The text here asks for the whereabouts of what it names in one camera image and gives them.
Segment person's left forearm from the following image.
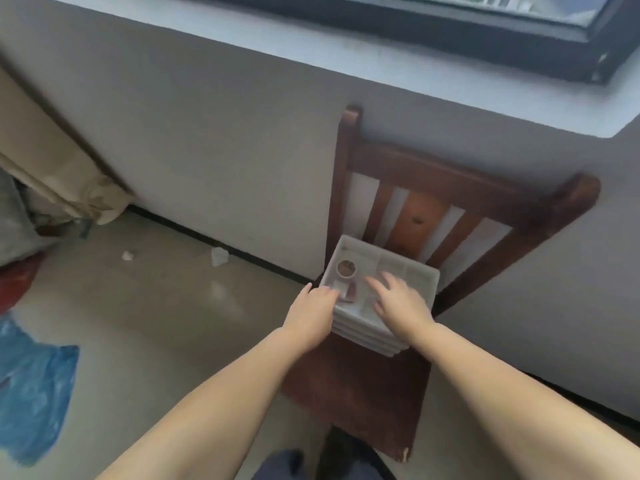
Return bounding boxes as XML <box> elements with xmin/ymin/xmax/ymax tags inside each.
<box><xmin>97</xmin><ymin>327</ymin><xmax>311</xmax><ymax>480</ymax></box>

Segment dark window frame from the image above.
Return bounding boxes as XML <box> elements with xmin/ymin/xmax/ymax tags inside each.
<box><xmin>199</xmin><ymin>0</ymin><xmax>640</xmax><ymax>85</ymax></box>

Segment person's grey trousers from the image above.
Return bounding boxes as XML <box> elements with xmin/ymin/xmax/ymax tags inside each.
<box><xmin>252</xmin><ymin>427</ymin><xmax>396</xmax><ymax>480</ymax></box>

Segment red bag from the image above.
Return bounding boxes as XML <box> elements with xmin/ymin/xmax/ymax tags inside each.
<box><xmin>0</xmin><ymin>252</ymin><xmax>49</xmax><ymax>315</ymax></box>

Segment grey bag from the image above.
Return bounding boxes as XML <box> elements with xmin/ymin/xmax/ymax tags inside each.
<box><xmin>0</xmin><ymin>169</ymin><xmax>49</xmax><ymax>265</ymax></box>

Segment beige fabric bundle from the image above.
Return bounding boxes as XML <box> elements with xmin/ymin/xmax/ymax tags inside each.
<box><xmin>0</xmin><ymin>69</ymin><xmax>133</xmax><ymax>227</ymax></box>

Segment person's right hand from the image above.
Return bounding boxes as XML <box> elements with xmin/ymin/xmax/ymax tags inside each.
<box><xmin>365</xmin><ymin>271</ymin><xmax>437</xmax><ymax>345</ymax></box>

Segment dark wooden stool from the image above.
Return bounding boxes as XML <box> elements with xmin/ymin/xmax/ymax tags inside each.
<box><xmin>277</xmin><ymin>105</ymin><xmax>602</xmax><ymax>463</ymax></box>

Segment person's left hand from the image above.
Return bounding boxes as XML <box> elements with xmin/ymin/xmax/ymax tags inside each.
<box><xmin>281</xmin><ymin>283</ymin><xmax>341</xmax><ymax>353</ymax></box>

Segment blue plastic bag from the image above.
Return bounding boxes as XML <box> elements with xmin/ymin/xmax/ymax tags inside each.
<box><xmin>0</xmin><ymin>314</ymin><xmax>80</xmax><ymax>468</ymax></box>

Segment round white cosmetic jar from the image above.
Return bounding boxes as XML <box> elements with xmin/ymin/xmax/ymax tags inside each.
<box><xmin>333</xmin><ymin>258</ymin><xmax>360</xmax><ymax>291</ymax></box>

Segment person's right forearm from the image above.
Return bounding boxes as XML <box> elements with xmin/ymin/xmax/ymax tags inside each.
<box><xmin>405</xmin><ymin>322</ymin><xmax>640</xmax><ymax>480</ymax></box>

